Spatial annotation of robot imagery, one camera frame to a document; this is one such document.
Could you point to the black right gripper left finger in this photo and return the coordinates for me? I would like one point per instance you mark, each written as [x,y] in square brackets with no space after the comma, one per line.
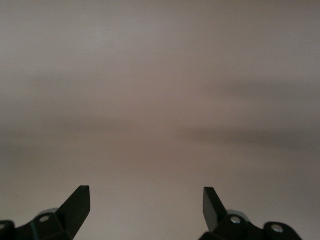
[72,212]

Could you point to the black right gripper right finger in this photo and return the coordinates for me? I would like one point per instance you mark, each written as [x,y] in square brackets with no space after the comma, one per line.
[220,220]

